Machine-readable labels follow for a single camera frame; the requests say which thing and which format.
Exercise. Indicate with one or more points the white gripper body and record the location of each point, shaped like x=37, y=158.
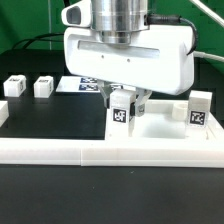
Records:
x=157, y=59

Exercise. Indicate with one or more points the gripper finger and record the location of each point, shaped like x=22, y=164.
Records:
x=105, y=89
x=137, y=108

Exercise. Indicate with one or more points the white square table top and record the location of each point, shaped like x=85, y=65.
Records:
x=167, y=120

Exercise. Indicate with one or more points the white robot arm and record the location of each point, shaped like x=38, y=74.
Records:
x=122, y=41

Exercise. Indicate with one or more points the white marker tag plate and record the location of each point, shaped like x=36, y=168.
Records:
x=76, y=84

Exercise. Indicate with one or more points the white U-shaped obstacle fence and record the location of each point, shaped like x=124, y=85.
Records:
x=119, y=152

